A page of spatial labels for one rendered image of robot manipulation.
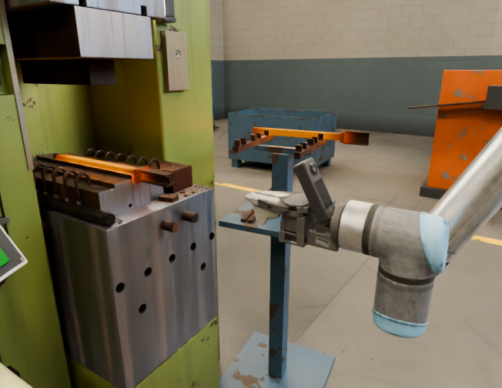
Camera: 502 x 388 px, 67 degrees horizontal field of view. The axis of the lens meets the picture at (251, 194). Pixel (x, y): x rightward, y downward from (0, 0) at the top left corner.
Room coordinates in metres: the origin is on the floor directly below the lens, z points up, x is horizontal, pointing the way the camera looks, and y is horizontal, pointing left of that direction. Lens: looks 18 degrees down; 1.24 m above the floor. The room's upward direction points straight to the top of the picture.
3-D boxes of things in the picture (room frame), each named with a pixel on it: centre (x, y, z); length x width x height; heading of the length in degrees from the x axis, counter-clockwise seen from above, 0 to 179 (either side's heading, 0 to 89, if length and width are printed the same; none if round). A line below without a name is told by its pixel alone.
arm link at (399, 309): (0.59, -0.27, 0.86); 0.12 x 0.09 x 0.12; 151
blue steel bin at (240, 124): (5.10, -0.42, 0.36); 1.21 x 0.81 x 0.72; 61
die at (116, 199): (1.02, 0.47, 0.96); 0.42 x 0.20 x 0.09; 58
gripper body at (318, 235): (0.67, -0.12, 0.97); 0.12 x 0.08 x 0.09; 58
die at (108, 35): (1.02, 0.47, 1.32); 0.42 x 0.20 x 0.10; 58
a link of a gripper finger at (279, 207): (0.69, -0.06, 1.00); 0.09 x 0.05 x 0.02; 58
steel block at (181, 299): (1.07, 0.45, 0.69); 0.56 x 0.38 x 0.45; 58
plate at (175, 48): (1.24, 0.23, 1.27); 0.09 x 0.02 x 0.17; 148
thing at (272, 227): (1.32, -0.11, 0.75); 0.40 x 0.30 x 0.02; 154
